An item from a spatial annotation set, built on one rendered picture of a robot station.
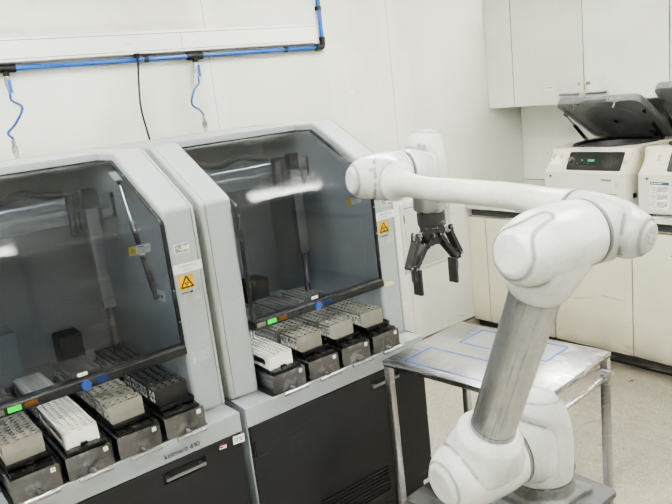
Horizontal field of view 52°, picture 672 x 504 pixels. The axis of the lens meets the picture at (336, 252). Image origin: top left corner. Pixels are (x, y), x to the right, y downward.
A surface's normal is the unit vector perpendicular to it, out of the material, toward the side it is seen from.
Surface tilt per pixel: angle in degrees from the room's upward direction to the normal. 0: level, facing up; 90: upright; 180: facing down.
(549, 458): 91
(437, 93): 90
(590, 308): 90
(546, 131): 90
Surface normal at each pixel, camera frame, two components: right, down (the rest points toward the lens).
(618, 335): -0.78, 0.22
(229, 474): 0.62, 0.11
